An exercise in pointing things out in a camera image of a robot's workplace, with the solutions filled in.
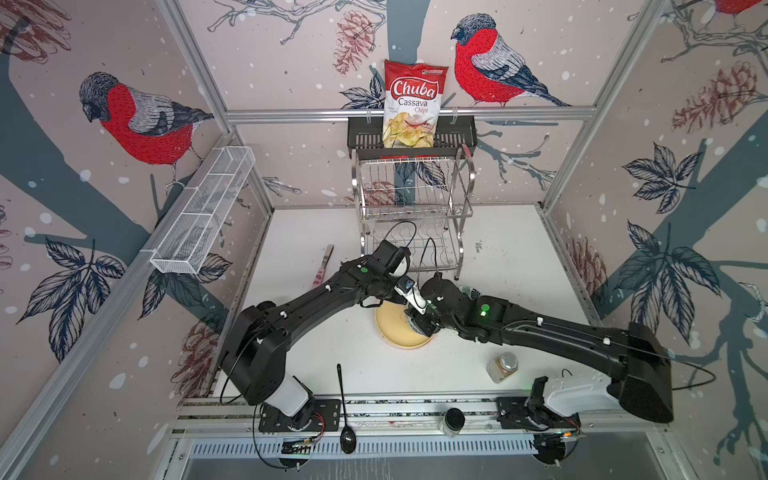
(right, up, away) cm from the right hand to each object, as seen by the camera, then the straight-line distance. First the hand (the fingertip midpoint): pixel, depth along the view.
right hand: (405, 312), depth 77 cm
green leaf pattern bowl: (+20, +3, +11) cm, 24 cm away
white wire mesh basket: (-54, +18, -5) cm, 57 cm away
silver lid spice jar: (+24, -13, -4) cm, 27 cm away
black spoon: (-14, -29, -7) cm, 32 cm away
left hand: (+2, +4, +4) cm, 6 cm away
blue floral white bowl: (+2, 0, -11) cm, 11 cm away
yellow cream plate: (-3, -8, +8) cm, 12 cm away
